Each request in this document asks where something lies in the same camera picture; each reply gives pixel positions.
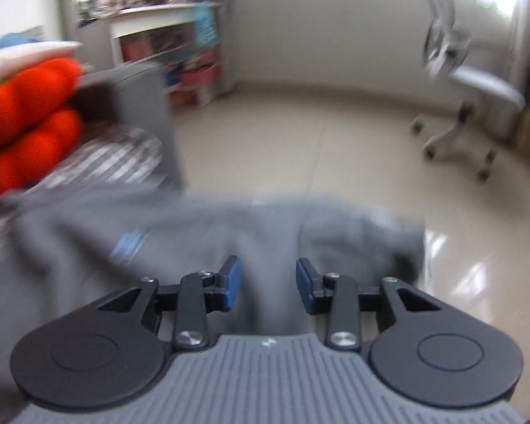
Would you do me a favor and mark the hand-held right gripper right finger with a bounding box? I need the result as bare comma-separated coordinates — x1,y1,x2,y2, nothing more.
296,257,442,349

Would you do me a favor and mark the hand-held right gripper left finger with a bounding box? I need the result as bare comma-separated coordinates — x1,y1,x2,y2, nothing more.
96,255,242,349

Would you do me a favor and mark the grey fleece towel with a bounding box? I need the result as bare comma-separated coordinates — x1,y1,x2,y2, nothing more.
0,188,427,338

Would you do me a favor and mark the grey checked quilted blanket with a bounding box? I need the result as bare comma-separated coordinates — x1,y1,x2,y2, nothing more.
0,124,165,275

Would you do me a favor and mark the blue hanging bag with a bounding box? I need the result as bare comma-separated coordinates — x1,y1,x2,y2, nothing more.
193,4,220,46

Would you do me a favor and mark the red knitted flower cushion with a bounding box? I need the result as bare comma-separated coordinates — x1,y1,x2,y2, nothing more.
0,58,84,199

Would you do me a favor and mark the white office chair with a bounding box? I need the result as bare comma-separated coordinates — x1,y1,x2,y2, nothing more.
410,0,529,183

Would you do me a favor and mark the white desk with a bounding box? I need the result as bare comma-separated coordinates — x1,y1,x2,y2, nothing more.
108,2,227,107

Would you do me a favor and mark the white pillow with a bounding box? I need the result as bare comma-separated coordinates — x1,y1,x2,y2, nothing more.
0,41,84,94

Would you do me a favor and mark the blue plush toy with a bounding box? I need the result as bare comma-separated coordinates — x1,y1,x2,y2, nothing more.
0,32,41,52

